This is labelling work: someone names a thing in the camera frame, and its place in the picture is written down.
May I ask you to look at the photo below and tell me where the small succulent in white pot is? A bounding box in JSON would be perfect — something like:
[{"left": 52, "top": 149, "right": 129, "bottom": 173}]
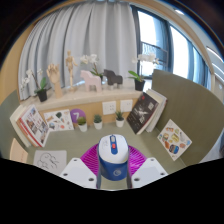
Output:
[
  {"left": 92, "top": 114, "right": 104, "bottom": 130},
  {"left": 114, "top": 110, "right": 126, "bottom": 128},
  {"left": 76, "top": 116, "right": 88, "bottom": 133}
]

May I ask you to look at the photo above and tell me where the white sticker sheet card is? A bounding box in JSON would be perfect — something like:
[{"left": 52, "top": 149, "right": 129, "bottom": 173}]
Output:
[{"left": 43, "top": 109, "right": 75, "bottom": 133}]

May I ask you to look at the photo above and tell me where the purple round number sign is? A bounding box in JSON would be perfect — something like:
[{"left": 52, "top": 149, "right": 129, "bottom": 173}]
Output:
[{"left": 69, "top": 108, "right": 87, "bottom": 125}]

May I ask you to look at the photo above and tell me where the white orchid in black pot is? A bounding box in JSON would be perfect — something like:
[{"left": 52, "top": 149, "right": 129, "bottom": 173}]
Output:
[
  {"left": 127, "top": 53, "right": 160, "bottom": 92},
  {"left": 19, "top": 68, "right": 51, "bottom": 103},
  {"left": 79, "top": 54, "right": 105, "bottom": 83}
]

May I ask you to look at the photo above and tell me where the green felt desk divider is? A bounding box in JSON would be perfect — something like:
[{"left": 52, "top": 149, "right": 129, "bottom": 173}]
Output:
[
  {"left": 0, "top": 89, "right": 31, "bottom": 159},
  {"left": 151, "top": 69, "right": 224, "bottom": 166}
]

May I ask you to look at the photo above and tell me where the blue and white computer mouse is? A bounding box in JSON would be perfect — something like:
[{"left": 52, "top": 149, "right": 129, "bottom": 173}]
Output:
[{"left": 97, "top": 133, "right": 130, "bottom": 182}]

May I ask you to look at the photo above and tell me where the white thick book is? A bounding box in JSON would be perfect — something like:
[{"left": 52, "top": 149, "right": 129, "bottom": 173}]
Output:
[{"left": 144, "top": 88, "right": 168, "bottom": 134}]

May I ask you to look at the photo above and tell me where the white mouse pad with drawing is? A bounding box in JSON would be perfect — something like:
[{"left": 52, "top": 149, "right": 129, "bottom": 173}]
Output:
[{"left": 32, "top": 149, "right": 68, "bottom": 176}]

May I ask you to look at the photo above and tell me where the wooden shelf ledge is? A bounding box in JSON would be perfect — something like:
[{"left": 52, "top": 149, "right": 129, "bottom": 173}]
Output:
[{"left": 19, "top": 84, "right": 154, "bottom": 128}]

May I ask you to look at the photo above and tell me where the window with dark frame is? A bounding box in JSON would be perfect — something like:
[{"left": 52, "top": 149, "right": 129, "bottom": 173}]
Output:
[{"left": 133, "top": 6, "right": 214, "bottom": 91}]

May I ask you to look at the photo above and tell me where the red-spined photo cover magazine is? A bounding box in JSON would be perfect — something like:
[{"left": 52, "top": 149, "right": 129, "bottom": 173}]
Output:
[{"left": 18, "top": 104, "right": 51, "bottom": 148}]

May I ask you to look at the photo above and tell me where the wooden artist mannequin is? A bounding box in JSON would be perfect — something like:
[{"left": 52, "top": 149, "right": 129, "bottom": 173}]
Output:
[{"left": 64, "top": 50, "right": 79, "bottom": 92}]

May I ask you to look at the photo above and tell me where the tan book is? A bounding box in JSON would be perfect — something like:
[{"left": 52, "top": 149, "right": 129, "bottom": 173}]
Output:
[{"left": 16, "top": 116, "right": 39, "bottom": 148}]

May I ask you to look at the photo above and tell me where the pink wooden horse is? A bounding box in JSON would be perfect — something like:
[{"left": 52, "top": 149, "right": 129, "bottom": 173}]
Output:
[{"left": 80, "top": 69, "right": 103, "bottom": 93}]

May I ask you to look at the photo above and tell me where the dark wooden horse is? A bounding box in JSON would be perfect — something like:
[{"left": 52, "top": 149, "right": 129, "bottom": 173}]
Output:
[{"left": 103, "top": 69, "right": 124, "bottom": 89}]

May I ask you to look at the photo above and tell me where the beige booklet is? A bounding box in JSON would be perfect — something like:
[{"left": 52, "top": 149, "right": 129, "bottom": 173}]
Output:
[{"left": 9, "top": 137, "right": 29, "bottom": 164}]

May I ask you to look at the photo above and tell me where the grey curtain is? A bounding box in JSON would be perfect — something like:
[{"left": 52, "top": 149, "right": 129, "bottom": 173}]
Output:
[{"left": 18, "top": 1, "right": 139, "bottom": 101}]

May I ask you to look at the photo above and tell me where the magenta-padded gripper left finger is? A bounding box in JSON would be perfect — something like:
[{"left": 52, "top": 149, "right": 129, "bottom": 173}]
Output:
[{"left": 59, "top": 143, "right": 102, "bottom": 190}]

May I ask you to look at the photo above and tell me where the colourful food sticker card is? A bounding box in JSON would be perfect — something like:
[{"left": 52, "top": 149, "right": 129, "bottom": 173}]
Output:
[{"left": 156, "top": 118, "right": 193, "bottom": 162}]

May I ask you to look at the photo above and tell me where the black cover book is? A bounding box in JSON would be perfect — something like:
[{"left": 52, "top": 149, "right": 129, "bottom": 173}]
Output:
[{"left": 126, "top": 91, "right": 160, "bottom": 136}]

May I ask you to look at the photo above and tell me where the white wall socket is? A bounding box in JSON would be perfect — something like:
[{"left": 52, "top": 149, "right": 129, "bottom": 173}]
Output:
[
  {"left": 119, "top": 99, "right": 134, "bottom": 113},
  {"left": 101, "top": 100, "right": 117, "bottom": 116}
]

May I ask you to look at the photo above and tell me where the wooden hand model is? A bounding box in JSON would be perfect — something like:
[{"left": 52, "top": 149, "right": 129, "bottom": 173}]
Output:
[{"left": 46, "top": 63, "right": 64, "bottom": 99}]

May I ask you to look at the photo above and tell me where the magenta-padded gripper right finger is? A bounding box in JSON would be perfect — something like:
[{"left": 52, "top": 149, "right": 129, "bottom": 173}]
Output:
[{"left": 125, "top": 144, "right": 169, "bottom": 190}]

